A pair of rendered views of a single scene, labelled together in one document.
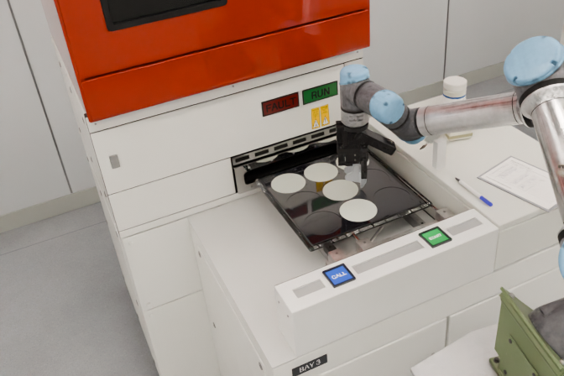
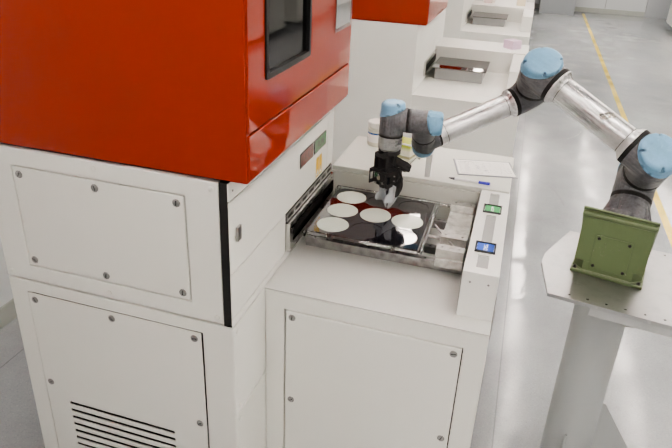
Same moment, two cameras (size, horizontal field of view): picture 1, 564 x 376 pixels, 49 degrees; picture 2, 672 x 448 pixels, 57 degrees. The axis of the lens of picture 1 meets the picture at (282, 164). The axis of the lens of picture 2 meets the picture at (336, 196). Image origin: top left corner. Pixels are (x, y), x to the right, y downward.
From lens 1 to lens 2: 142 cm
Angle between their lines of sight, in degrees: 46
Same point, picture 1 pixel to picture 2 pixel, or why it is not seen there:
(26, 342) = not seen: outside the picture
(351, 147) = (391, 170)
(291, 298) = (484, 270)
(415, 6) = not seen: hidden behind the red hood
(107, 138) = (236, 207)
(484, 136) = not seen: hidden behind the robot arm
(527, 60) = (544, 62)
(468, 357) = (559, 273)
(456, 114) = (470, 119)
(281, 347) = (475, 322)
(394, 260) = (495, 228)
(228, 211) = (292, 269)
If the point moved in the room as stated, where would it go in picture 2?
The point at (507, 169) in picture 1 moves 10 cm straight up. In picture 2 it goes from (464, 165) to (468, 139)
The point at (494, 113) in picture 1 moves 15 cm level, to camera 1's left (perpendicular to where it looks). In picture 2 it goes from (497, 111) to (475, 122)
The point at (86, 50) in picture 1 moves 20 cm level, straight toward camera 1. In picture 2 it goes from (254, 101) to (340, 115)
